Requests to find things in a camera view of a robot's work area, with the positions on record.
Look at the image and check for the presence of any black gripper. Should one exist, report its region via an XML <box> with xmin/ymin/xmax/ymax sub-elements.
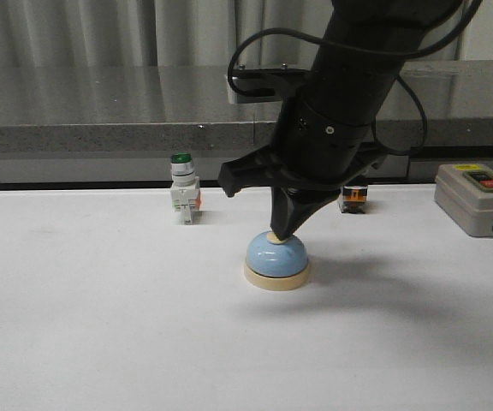
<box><xmin>217</xmin><ymin>98</ymin><xmax>386</xmax><ymax>241</ymax></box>

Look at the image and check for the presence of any blue desk bell cream base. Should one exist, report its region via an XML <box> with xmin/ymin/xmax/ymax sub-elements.
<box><xmin>244</xmin><ymin>231</ymin><xmax>311</xmax><ymax>291</ymax></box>

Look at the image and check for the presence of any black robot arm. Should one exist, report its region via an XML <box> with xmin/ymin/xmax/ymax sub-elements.
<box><xmin>218</xmin><ymin>1</ymin><xmax>479</xmax><ymax>240</ymax></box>

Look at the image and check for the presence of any dark grey stone counter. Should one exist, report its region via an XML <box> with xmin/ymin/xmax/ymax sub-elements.
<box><xmin>0</xmin><ymin>61</ymin><xmax>493</xmax><ymax>187</ymax></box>

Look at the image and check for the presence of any grey curtain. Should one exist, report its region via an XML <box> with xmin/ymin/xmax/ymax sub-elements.
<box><xmin>0</xmin><ymin>1</ymin><xmax>493</xmax><ymax>68</ymax></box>

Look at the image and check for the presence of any black selector switch orange body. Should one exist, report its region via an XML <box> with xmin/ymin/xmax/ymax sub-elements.
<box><xmin>339</xmin><ymin>185</ymin><xmax>368</xmax><ymax>214</ymax></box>

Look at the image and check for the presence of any green pushbutton switch white body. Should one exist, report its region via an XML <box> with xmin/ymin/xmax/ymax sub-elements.
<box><xmin>170</xmin><ymin>152</ymin><xmax>201</xmax><ymax>224</ymax></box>

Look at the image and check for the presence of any wrist camera mount arm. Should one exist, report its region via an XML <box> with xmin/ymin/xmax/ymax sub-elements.
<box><xmin>227</xmin><ymin>67</ymin><xmax>309</xmax><ymax>104</ymax></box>

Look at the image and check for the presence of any grey switch box red button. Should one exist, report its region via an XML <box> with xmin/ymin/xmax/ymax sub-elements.
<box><xmin>434</xmin><ymin>164</ymin><xmax>493</xmax><ymax>237</ymax></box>

